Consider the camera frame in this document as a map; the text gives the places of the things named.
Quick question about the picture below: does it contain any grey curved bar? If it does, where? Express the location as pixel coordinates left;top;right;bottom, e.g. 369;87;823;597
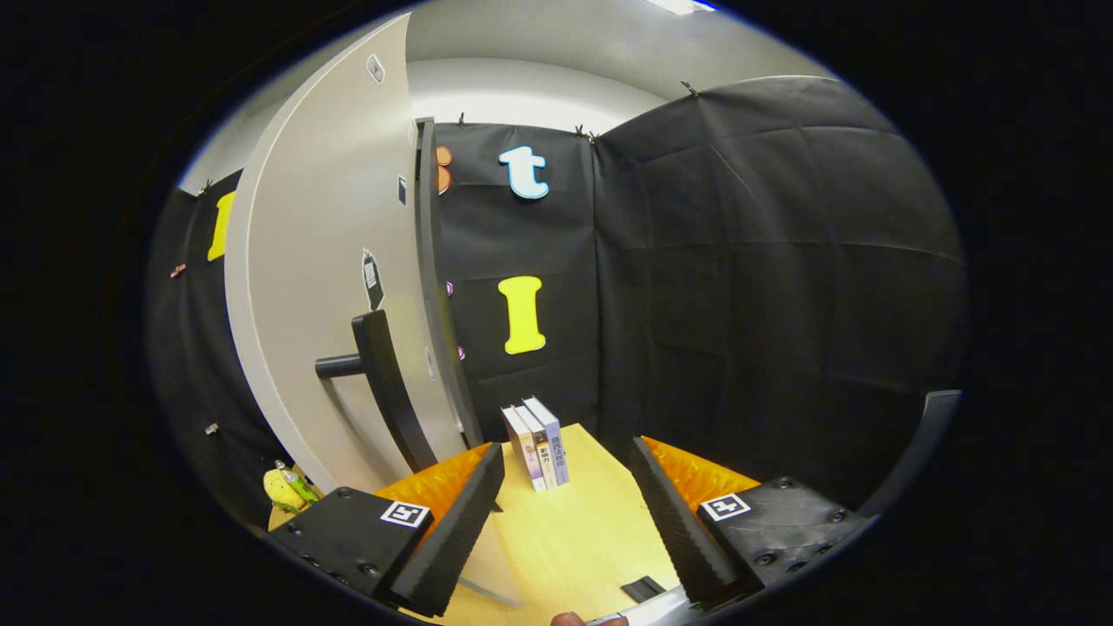
856;390;963;519

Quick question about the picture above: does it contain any yellow plush toy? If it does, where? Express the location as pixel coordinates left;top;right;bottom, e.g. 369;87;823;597
263;469;305;514

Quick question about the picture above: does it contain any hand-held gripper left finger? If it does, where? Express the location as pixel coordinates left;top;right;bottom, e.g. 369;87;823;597
265;441;508;619

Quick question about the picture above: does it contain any black backdrop cloth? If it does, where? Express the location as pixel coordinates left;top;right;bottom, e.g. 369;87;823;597
143;77;970;523

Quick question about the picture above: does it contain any green label plastic bottle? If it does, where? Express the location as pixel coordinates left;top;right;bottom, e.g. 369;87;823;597
277;461;321;506

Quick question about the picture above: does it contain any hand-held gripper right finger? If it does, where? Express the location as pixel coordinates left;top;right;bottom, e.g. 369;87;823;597
628;435;876;610

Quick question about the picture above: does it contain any dark grey shoe cabinet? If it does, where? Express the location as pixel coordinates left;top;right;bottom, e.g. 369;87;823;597
414;117;484;450

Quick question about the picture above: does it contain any beige shoe cabinet door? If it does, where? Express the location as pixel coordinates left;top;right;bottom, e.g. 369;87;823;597
224;13;524;608

